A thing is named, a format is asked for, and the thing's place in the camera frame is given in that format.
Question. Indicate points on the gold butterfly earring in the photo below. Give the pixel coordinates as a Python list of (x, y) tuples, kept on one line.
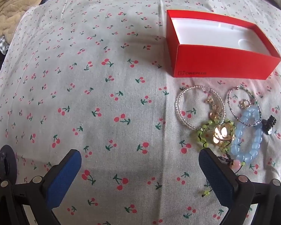
[(215, 115)]

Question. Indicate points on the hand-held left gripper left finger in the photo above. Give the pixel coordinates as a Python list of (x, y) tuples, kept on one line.
[(63, 178)]

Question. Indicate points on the red cardboard box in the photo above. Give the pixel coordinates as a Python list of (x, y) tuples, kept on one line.
[(224, 61)]

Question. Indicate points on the grey checkered cloth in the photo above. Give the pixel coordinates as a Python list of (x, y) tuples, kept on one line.
[(0, 46)]

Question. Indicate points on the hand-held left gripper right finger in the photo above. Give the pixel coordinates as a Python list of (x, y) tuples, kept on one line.
[(215, 175)]

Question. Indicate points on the beige quilted blanket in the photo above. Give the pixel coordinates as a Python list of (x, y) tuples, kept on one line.
[(11, 7)]

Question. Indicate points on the gold flower hair clip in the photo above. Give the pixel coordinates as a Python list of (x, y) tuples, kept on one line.
[(221, 133)]

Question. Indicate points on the black hair claw clip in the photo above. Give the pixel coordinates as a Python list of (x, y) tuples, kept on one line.
[(268, 124)]

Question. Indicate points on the cherry print bedsheet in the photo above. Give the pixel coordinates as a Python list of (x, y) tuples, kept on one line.
[(96, 86)]

